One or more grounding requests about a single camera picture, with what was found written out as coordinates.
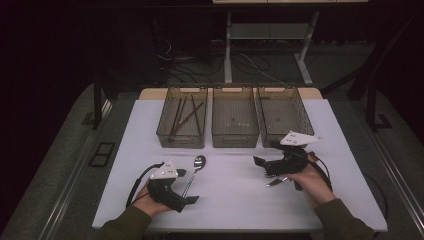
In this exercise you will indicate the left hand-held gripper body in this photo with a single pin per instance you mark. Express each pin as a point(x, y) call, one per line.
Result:
point(165, 195)

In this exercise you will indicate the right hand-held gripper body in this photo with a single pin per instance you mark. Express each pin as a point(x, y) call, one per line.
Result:
point(290, 161)

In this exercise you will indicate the silver metal spoon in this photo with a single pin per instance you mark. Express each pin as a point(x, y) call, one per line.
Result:
point(199, 162)

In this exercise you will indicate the translucent grey plastic bin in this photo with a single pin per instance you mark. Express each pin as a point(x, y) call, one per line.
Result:
point(235, 121)
point(190, 140)
point(283, 116)

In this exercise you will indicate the brown wooden chopstick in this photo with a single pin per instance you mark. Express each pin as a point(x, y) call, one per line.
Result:
point(182, 111)
point(190, 115)

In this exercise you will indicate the person's left hand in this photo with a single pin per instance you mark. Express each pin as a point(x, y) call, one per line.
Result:
point(150, 205)

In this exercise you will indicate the person's right hand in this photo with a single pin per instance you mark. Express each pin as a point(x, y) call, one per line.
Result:
point(313, 186)

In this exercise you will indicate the black upright stand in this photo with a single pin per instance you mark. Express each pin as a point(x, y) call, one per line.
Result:
point(371, 106)
point(97, 103)

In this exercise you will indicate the white desk with metal legs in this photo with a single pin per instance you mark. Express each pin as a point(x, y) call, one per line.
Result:
point(227, 50)

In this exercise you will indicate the black slanted stand leg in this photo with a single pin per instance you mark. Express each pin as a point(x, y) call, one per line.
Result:
point(376, 63)

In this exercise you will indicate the black rectangular floor frame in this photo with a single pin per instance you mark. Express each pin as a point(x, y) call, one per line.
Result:
point(101, 155)

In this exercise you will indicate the aluminium rail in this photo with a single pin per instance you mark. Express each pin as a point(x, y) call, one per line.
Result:
point(75, 173)
point(396, 176)

